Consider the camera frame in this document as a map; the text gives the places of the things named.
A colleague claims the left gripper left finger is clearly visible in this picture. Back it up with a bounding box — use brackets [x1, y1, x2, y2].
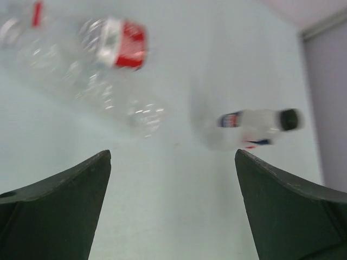
[1, 150, 111, 259]

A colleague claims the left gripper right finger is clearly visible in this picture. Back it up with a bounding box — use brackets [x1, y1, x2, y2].
[235, 149, 346, 259]

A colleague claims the black bottle cap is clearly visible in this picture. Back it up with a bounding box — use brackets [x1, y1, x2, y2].
[279, 108, 304, 132]

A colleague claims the small clear blue-label bottle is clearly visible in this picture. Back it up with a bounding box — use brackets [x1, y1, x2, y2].
[203, 109, 297, 151]

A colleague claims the large clear unlabeled bottle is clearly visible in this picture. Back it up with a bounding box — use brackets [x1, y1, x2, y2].
[2, 38, 166, 137]

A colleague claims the clear red-label bottle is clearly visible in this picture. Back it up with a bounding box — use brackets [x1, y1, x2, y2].
[1, 1, 149, 70]

